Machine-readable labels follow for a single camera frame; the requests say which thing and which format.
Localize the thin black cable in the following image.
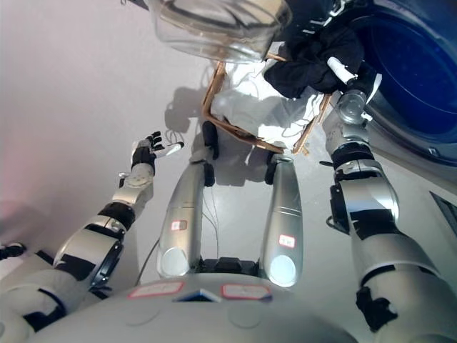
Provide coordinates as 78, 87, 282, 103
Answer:
136, 238, 162, 284

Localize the black garment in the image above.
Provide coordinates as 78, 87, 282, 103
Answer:
263, 26, 366, 100

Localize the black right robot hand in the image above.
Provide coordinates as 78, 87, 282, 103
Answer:
326, 56, 383, 96

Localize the round washer door with glass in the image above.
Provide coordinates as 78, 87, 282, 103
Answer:
119, 0, 294, 66

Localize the silver right robot leg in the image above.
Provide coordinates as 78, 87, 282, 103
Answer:
261, 152, 305, 289

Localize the wooden frame laundry basket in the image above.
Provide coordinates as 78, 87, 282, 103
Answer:
201, 51, 332, 155

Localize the grey front-load washing machine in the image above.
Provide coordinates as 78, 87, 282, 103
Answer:
285, 0, 457, 169

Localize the silver robot torso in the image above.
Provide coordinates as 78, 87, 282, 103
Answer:
31, 255, 360, 343

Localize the white washer pedestal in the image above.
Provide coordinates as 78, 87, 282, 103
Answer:
371, 148, 457, 197

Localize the white cloth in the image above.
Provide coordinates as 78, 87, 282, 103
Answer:
209, 59, 326, 151

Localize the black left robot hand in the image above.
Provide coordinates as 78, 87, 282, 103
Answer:
130, 131, 186, 172

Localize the thin white cable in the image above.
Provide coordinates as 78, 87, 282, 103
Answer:
201, 184, 221, 259

